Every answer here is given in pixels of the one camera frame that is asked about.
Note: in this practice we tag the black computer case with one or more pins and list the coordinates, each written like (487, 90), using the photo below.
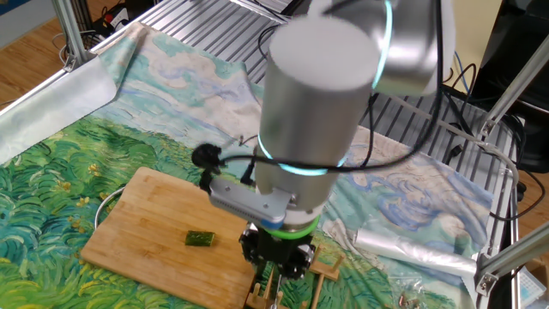
(523, 64)

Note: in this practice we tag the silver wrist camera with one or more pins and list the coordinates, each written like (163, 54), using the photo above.
(249, 201)

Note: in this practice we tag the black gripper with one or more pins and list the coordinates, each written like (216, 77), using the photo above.
(279, 249)

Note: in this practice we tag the painted landscape tablecloth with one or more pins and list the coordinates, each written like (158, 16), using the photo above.
(64, 193)

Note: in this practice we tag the steel kitchen cleaver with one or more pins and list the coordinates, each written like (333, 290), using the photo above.
(279, 287)

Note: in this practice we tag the clear plastic bag roll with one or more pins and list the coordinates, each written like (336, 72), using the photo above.
(407, 253)

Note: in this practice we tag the aluminium frame bar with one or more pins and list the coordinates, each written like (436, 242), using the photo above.
(514, 253)
(70, 34)
(514, 81)

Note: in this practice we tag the white plastic box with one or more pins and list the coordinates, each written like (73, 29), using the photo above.
(532, 287)

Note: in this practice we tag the power strip with red switch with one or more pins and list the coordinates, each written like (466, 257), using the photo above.
(116, 17)

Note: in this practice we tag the clear bag of screws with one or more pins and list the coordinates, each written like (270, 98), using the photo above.
(407, 300)

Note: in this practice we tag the wooden peg dish rack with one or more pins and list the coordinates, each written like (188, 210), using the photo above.
(326, 270)

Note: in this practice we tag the bamboo cutting board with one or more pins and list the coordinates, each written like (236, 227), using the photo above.
(163, 223)

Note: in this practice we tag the green cucumber piece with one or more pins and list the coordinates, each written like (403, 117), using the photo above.
(200, 238)

